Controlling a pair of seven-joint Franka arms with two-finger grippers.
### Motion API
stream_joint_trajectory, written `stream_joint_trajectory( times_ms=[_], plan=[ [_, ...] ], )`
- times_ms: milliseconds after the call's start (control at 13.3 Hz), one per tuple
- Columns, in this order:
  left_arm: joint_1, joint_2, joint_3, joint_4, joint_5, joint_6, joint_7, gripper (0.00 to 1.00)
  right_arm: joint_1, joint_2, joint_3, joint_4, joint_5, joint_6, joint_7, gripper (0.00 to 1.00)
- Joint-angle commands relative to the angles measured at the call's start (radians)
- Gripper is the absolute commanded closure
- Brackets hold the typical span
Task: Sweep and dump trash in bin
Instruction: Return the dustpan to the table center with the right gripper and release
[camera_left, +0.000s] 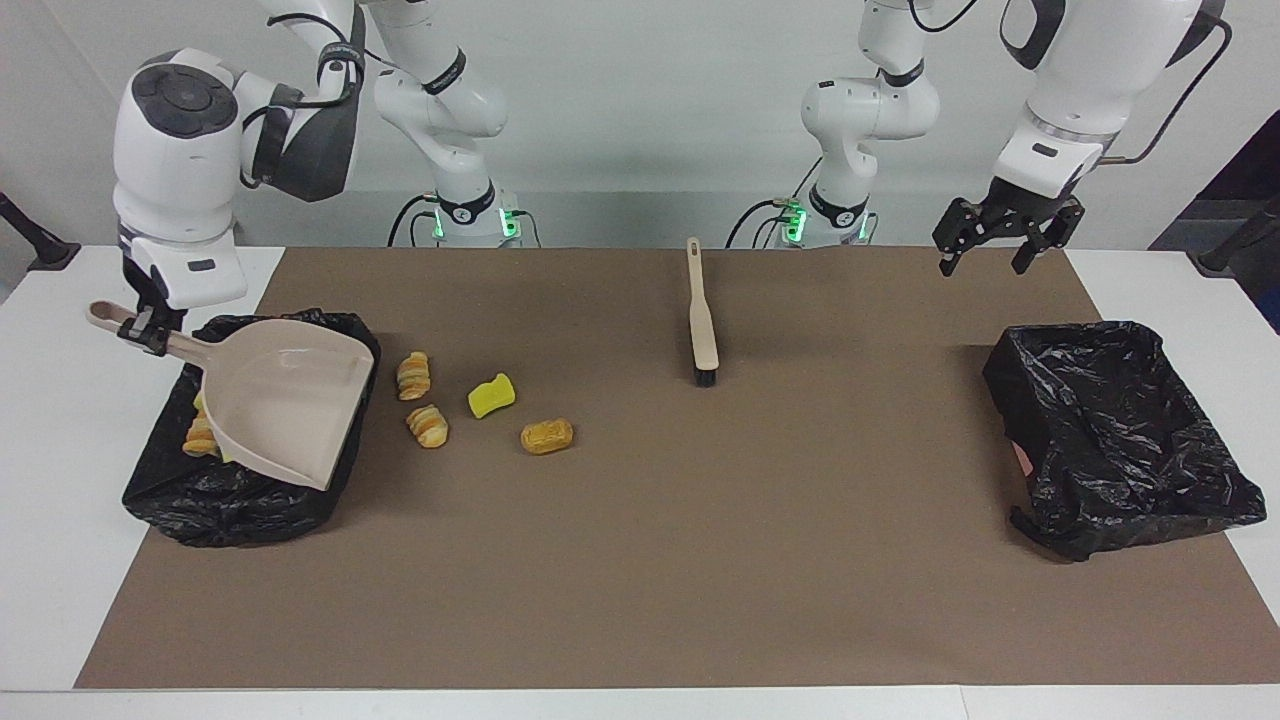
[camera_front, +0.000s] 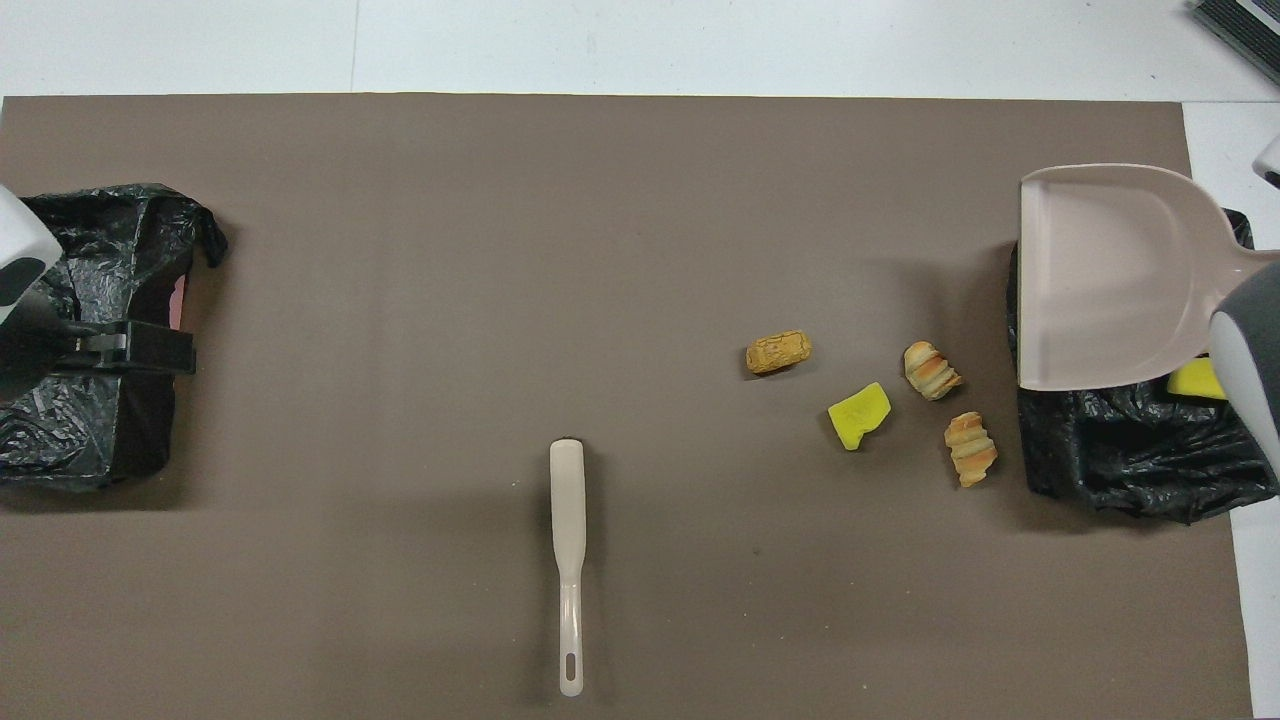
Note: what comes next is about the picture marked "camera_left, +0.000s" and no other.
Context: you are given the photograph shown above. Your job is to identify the pale crumbly toy bread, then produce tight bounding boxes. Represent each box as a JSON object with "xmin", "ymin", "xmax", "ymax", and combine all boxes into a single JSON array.
[{"xmin": 182, "ymin": 410, "xmax": 221, "ymax": 459}]

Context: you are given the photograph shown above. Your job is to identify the beige plastic dustpan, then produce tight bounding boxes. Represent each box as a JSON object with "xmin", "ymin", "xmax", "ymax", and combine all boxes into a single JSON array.
[{"xmin": 86, "ymin": 301, "xmax": 376, "ymax": 492}]

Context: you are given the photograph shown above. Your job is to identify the beige brush black bristles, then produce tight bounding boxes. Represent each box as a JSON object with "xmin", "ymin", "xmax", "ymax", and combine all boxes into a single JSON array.
[{"xmin": 685, "ymin": 237, "xmax": 721, "ymax": 388}]

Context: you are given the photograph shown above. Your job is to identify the striped toy croissant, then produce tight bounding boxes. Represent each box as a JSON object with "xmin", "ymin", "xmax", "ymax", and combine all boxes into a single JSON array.
[
  {"xmin": 405, "ymin": 404, "xmax": 449, "ymax": 450},
  {"xmin": 395, "ymin": 351, "xmax": 432, "ymax": 402}
]

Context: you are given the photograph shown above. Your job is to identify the wavy yellow sponge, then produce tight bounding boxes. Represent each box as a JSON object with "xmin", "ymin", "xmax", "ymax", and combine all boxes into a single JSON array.
[{"xmin": 467, "ymin": 373, "xmax": 517, "ymax": 420}]

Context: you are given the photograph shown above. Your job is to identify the brown toy pastry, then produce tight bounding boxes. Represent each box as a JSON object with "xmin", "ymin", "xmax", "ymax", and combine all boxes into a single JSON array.
[{"xmin": 520, "ymin": 418, "xmax": 576, "ymax": 456}]

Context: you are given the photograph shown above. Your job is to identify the black bag lined pink bin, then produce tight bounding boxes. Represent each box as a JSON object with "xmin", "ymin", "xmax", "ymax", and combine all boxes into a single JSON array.
[{"xmin": 983, "ymin": 320, "xmax": 1268, "ymax": 563}]

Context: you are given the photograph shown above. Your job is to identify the brown table mat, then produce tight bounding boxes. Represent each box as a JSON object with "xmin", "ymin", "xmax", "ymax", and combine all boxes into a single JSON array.
[{"xmin": 75, "ymin": 247, "xmax": 1280, "ymax": 691}]

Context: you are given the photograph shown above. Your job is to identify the black camera stand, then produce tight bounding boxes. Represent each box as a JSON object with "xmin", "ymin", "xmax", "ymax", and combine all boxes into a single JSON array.
[
  {"xmin": 0, "ymin": 192, "xmax": 81, "ymax": 271},
  {"xmin": 1188, "ymin": 195, "xmax": 1280, "ymax": 276}
]

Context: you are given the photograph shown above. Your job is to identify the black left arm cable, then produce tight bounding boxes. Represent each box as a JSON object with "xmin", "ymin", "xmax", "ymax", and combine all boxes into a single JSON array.
[{"xmin": 905, "ymin": 0, "xmax": 1233, "ymax": 166}]

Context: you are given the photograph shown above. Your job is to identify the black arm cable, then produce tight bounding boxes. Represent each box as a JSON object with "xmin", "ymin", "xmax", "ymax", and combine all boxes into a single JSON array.
[
  {"xmin": 240, "ymin": 10, "xmax": 371, "ymax": 113},
  {"xmin": 905, "ymin": 0, "xmax": 1233, "ymax": 166}
]

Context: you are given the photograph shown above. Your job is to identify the black left base cable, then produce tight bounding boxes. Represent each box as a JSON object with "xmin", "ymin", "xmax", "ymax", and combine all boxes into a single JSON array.
[{"xmin": 725, "ymin": 155, "xmax": 831, "ymax": 249}]

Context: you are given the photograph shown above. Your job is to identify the black base cable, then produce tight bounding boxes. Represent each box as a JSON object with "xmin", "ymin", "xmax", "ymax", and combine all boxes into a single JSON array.
[
  {"xmin": 388, "ymin": 193, "xmax": 441, "ymax": 248},
  {"xmin": 725, "ymin": 155, "xmax": 831, "ymax": 249}
]

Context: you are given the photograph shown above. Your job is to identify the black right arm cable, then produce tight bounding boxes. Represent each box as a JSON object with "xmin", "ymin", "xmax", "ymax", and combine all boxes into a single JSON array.
[{"xmin": 240, "ymin": 10, "xmax": 371, "ymax": 113}]

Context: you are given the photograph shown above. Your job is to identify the black right base cable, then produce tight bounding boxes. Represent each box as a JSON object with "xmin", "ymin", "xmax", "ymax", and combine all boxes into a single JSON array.
[{"xmin": 388, "ymin": 193, "xmax": 441, "ymax": 248}]

